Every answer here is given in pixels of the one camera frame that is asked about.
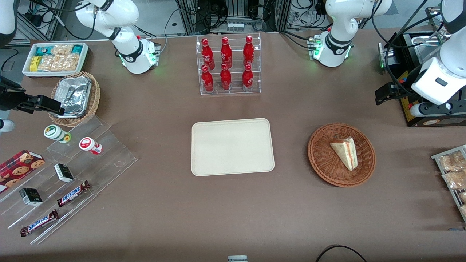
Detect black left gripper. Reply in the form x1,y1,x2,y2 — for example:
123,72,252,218
375,83,414,106

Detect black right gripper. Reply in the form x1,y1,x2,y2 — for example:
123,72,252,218
0,77,65,114

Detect triangular sandwich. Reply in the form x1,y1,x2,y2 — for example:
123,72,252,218
330,137,358,171

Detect aluminium foil tray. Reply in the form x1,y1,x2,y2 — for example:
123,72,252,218
55,76,91,118

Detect light wicker basket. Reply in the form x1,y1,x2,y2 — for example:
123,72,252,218
48,71,100,127

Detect brown wicker basket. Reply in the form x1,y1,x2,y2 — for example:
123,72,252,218
308,123,376,188

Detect tray of wrapped pastries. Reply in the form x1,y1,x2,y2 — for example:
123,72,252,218
431,145,466,223

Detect beige plastic tray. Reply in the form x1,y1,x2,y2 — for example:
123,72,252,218
191,118,275,177

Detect green cap yogurt bottle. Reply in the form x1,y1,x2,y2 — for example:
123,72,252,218
44,124,72,143

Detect clear rice cracker pack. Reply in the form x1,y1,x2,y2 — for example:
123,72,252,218
38,54,80,72
51,44,73,56

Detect black food warmer machine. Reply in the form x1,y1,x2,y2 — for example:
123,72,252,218
378,5,466,128

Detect red cap yogurt bottle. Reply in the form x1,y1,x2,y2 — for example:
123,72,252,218
79,137,103,155

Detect red cookie box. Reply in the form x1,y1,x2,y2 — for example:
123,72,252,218
0,150,46,193

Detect white plastic snack bin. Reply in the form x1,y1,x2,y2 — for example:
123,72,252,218
22,42,89,78

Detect small black box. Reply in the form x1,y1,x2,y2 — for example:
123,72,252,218
19,188,43,206
54,163,74,183

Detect clear acrylic step display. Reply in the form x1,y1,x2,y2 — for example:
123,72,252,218
0,116,138,245

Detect snickers chocolate bar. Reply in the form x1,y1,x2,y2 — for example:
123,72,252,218
57,180,91,208
20,210,59,237

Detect red cola bottle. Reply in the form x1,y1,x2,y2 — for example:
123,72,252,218
220,36,233,68
201,38,215,70
220,63,232,91
243,35,255,66
201,65,214,92
242,64,254,91

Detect clear acrylic bottle rack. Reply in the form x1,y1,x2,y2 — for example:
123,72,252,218
196,33,262,96

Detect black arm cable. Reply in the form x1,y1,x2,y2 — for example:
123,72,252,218
371,0,443,87

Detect black table cable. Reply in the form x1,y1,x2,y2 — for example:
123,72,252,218
315,245,368,262

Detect aluminium frame rack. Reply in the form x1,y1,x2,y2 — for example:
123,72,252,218
175,0,292,35

